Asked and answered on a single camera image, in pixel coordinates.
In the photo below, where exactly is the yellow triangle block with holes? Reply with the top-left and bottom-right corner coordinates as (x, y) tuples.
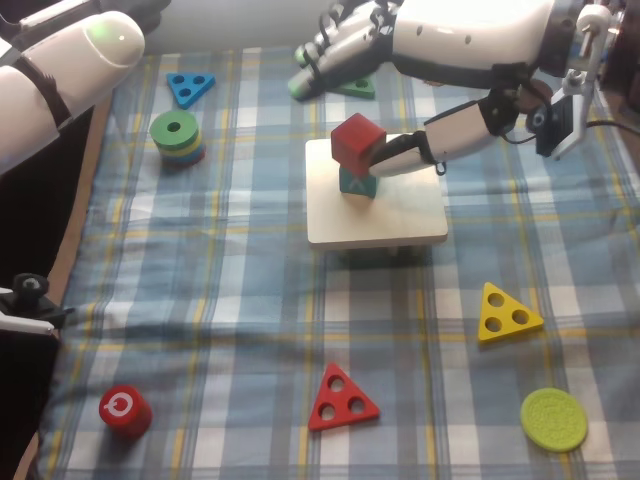
(477, 281), (545, 346)

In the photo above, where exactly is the red wooden ring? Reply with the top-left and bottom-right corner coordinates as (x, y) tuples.
(160, 149), (207, 171)

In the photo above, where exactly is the green toy sandwich cookie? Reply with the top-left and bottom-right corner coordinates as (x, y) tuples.
(519, 387), (589, 453)

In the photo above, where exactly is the red triangle block with holes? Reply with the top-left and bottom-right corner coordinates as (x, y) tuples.
(307, 362), (381, 432)

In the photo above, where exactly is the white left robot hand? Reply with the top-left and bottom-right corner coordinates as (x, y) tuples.
(0, 0), (171, 175)

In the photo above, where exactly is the yellow wooden ring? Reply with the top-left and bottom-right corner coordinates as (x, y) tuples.
(158, 137), (204, 154)

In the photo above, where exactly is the small white table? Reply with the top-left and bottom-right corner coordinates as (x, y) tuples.
(304, 138), (449, 259)

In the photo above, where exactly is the black cable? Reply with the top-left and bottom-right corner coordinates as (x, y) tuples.
(584, 118), (640, 134)

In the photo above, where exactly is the green triangle block with holes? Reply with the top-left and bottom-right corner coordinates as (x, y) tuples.
(335, 77), (376, 100)

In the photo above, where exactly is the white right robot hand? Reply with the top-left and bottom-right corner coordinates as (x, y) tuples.
(287, 0), (557, 179)

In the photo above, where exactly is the black clamp with knob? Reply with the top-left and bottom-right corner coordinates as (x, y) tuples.
(0, 273), (76, 346)

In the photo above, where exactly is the red wooden cube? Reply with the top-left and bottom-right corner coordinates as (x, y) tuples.
(330, 112), (388, 177)

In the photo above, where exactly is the red cylinder block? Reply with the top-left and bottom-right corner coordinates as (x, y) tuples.
(98, 383), (154, 439)

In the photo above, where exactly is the teal wooden cube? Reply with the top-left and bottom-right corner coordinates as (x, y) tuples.
(338, 164), (377, 198)

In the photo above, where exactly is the blue wooden ring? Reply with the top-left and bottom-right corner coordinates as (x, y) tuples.
(159, 142), (207, 161)

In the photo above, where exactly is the green wooden ring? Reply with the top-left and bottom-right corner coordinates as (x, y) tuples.
(149, 109), (200, 151)

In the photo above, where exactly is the blue triangle block with holes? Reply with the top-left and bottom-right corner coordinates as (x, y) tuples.
(166, 72), (217, 110)

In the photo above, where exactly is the blue plaid tablecloth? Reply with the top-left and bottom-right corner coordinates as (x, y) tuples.
(37, 24), (640, 480)

